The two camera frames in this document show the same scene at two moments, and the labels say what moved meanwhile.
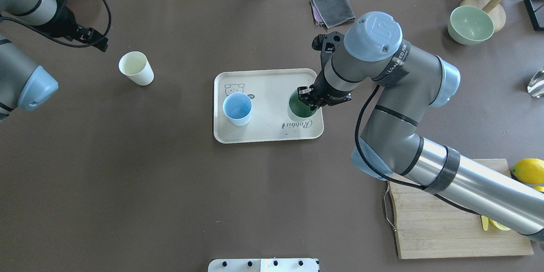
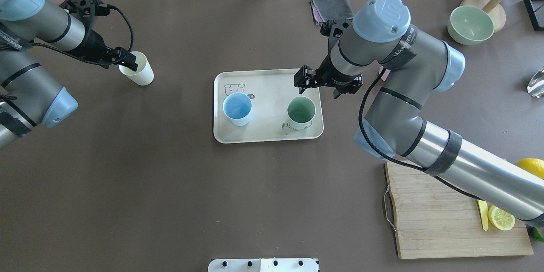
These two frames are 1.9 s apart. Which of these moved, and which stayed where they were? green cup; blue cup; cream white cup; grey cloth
Moved: green cup
Stayed: grey cloth; blue cup; cream white cup
